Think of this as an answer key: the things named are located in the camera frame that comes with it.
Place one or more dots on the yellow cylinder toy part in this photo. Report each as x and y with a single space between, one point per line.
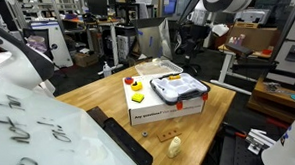
174 77

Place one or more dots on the clear plastic tool box lid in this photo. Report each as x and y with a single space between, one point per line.
156 68

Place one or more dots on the white cardboard box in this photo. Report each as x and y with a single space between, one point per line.
153 109

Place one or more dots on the black tool box white insert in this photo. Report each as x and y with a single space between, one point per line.
184 88

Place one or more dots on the small brown cardboard box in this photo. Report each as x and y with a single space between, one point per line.
85 59

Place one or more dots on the large brown cardboard box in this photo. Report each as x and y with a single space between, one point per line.
256 37

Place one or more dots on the yellow round toy part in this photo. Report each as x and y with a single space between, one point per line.
136 86

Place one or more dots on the yellow square toy block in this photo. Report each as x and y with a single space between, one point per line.
137 97

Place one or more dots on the red round toy part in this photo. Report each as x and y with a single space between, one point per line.
129 80

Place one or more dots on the hand sanitizer pump bottle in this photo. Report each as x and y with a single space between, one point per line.
107 71

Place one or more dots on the metal panel with blue tape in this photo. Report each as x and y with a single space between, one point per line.
152 39

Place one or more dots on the wooden plate with holes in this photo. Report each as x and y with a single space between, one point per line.
169 134

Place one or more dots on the black office chair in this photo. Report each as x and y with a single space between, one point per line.
189 41

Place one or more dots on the black easel stand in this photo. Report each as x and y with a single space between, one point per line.
128 143

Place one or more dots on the cream plastic bottle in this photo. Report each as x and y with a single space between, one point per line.
174 147

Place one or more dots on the monitor with blue screen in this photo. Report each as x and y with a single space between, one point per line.
170 6

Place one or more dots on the white standing desk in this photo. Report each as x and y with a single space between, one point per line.
226 66

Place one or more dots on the black monitor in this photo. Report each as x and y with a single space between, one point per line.
97 3

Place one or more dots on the white machine with round logo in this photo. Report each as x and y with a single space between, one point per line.
60 45

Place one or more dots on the black flat device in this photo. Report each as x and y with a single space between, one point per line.
239 49

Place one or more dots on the whiteboard with handwriting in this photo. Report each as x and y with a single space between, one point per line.
52 128

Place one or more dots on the purple cloth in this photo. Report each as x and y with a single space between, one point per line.
36 43

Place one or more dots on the red bowl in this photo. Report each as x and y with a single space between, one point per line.
266 51

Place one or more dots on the low wooden shelf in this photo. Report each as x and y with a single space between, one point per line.
270 101

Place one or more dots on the silver aluminium brackets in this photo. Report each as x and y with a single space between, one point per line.
258 140

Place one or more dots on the white perforated plastic housing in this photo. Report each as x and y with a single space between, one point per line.
284 152

